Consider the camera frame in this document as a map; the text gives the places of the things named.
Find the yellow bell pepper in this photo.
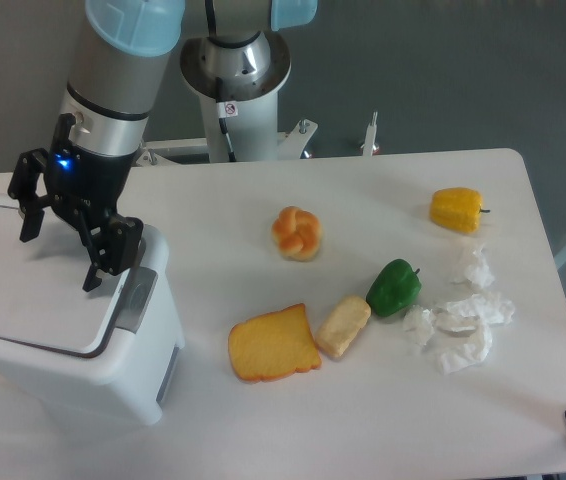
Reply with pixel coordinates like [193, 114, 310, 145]
[429, 187, 489, 234]

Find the upper crumpled white tissue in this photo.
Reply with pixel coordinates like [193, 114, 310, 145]
[450, 242, 495, 290]

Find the orange toast slice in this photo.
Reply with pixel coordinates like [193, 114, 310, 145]
[228, 303, 322, 382]

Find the knotted bread roll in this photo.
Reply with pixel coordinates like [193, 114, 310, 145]
[271, 206, 323, 261]

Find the white trash can body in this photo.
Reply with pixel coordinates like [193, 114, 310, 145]
[0, 226, 184, 425]

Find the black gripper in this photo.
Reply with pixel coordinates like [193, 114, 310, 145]
[7, 113, 144, 292]

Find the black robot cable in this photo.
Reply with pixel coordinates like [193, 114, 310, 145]
[205, 0, 238, 163]

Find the large crumpled white tissue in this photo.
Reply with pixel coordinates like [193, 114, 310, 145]
[435, 292, 515, 375]

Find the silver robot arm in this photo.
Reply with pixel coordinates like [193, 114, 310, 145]
[8, 1, 318, 291]

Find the white trash can lid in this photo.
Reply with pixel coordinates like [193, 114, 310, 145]
[0, 195, 128, 355]

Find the pale bread loaf piece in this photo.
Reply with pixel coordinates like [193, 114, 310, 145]
[315, 295, 371, 359]

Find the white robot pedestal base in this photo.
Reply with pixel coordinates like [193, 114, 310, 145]
[135, 84, 383, 167]

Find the green bell pepper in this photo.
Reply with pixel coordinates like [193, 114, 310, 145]
[366, 259, 422, 318]

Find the small crumpled white tissue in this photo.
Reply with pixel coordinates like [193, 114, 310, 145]
[403, 305, 436, 347]

